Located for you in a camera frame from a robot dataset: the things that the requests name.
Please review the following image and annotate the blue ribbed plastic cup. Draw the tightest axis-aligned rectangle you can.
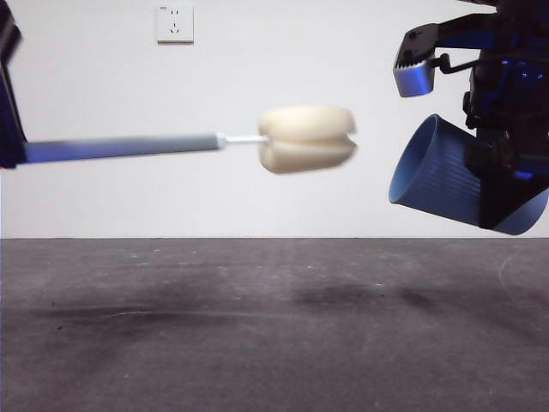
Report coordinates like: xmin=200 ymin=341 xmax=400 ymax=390
xmin=388 ymin=113 xmax=544 ymax=236

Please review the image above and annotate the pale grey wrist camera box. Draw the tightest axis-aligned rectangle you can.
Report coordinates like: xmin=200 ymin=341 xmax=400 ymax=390
xmin=392 ymin=25 xmax=439 ymax=99

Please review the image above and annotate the grey-handled sponge cup brush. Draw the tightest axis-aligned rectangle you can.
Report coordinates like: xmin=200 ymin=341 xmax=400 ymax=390
xmin=23 ymin=104 xmax=359 ymax=175

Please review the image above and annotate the white wall socket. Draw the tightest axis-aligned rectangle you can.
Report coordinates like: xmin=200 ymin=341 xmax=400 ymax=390
xmin=155 ymin=4 xmax=195 ymax=45

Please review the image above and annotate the black camera cable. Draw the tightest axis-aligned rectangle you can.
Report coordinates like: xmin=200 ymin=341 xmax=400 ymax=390
xmin=432 ymin=53 xmax=480 ymax=75

